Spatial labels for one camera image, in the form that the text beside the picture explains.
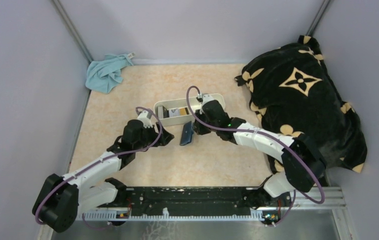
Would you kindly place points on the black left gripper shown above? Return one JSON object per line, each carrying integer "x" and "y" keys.
{"x": 158, "y": 136}

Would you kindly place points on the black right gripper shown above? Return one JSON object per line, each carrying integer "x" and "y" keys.
{"x": 199, "y": 126}

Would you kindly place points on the blue leather card holder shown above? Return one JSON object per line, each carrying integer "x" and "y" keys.
{"x": 187, "y": 134}

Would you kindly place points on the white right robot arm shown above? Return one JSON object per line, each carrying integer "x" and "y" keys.
{"x": 302, "y": 162}

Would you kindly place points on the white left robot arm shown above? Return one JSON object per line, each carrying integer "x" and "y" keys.
{"x": 63, "y": 198}

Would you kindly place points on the gold card in bin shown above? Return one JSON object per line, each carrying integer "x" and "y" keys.
{"x": 184, "y": 111}

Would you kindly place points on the white card in bin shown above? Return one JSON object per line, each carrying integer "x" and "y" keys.
{"x": 174, "y": 112}

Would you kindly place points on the white oval plastic bin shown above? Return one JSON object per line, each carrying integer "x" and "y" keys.
{"x": 161, "y": 109}

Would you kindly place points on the light blue cloth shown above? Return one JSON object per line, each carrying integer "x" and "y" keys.
{"x": 102, "y": 76}

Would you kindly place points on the black gold patterned blanket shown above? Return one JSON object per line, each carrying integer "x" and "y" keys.
{"x": 292, "y": 93}

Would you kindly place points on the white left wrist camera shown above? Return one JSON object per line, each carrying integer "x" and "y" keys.
{"x": 145, "y": 117}

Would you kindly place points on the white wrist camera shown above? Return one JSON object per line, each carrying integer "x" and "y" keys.
{"x": 204, "y": 98}
{"x": 145, "y": 117}

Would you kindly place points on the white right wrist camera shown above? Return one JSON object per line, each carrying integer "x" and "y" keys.
{"x": 204, "y": 98}

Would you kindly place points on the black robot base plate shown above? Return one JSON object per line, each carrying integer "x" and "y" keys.
{"x": 196, "y": 201}

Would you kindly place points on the aluminium frame rail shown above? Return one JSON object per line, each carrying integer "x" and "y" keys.
{"x": 333, "y": 200}

